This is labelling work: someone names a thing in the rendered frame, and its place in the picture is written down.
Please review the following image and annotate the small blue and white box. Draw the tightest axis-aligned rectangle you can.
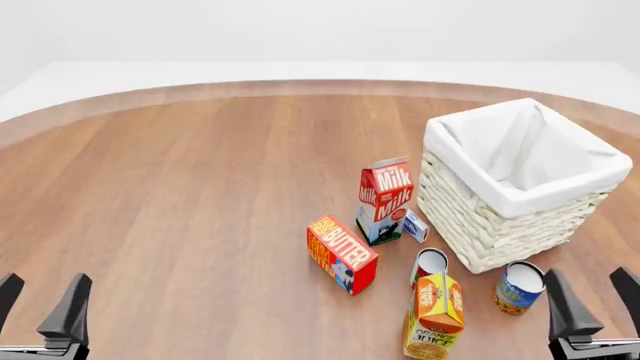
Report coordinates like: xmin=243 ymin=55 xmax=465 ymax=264
xmin=402 ymin=208 xmax=431 ymax=243

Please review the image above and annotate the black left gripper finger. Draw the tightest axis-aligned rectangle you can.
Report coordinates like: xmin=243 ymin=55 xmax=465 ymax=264
xmin=35 ymin=272 xmax=94 ymax=347
xmin=0 ymin=272 xmax=26 ymax=331

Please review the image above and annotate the white woven basket with liner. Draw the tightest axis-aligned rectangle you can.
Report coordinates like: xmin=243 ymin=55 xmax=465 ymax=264
xmin=416 ymin=97 xmax=634 ymax=275

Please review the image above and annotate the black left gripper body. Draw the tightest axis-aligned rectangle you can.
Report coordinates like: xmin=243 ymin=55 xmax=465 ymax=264
xmin=0 ymin=335 xmax=91 ymax=360

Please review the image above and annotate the red butter box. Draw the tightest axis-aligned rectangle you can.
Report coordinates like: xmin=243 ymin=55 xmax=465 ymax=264
xmin=306 ymin=213 xmax=380 ymax=297

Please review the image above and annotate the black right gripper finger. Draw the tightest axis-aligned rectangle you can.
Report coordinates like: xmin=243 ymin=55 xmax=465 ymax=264
xmin=543 ymin=267 xmax=605 ymax=342
xmin=609 ymin=266 xmax=640 ymax=320

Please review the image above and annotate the red and white milk carton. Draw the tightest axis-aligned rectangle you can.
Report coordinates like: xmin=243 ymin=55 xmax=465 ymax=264
xmin=355 ymin=156 xmax=416 ymax=247

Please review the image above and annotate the orange juice carton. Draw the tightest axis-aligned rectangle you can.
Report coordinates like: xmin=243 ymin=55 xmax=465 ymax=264
xmin=402 ymin=272 xmax=466 ymax=360

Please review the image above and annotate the blue and yellow soup tin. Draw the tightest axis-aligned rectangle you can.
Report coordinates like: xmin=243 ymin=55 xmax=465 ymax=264
xmin=493 ymin=259 xmax=547 ymax=316

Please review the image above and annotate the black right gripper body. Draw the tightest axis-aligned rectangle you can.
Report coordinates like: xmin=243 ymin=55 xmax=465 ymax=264
xmin=548 ymin=334 xmax=640 ymax=360

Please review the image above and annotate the red and white tin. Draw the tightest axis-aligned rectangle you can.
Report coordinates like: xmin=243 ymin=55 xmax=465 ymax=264
xmin=409 ymin=246 xmax=450 ymax=288

